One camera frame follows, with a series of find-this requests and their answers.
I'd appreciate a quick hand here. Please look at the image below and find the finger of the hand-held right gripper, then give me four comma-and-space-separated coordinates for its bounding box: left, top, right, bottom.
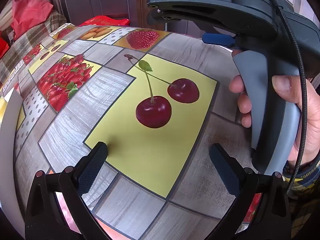
146, 8, 185, 27

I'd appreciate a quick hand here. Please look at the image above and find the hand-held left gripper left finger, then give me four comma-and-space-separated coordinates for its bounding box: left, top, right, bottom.
24, 141, 108, 240

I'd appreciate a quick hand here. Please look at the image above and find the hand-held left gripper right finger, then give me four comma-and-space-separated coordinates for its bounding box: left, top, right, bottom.
209, 142, 292, 240

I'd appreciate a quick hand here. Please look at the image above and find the white tray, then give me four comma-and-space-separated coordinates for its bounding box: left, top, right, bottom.
0, 89, 24, 215

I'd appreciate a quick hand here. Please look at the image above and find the person's right forearm plaid sleeve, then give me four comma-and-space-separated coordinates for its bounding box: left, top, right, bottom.
282, 152, 320, 198

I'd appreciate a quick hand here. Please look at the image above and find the person's right hand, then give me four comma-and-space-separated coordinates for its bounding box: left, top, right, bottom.
229, 74, 320, 163

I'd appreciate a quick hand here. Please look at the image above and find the fruit printed tablecloth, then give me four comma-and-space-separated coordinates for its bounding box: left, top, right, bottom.
0, 22, 265, 240

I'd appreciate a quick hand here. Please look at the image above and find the red printed bag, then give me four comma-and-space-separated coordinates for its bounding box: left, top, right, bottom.
79, 16, 130, 27

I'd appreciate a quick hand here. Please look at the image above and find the red plastic bag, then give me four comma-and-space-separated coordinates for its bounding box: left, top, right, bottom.
11, 0, 54, 40

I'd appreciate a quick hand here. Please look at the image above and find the plaid cloth cover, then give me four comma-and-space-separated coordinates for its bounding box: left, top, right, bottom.
0, 10, 67, 85

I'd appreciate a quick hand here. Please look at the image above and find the black braided cable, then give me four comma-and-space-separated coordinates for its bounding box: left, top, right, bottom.
264, 0, 309, 195

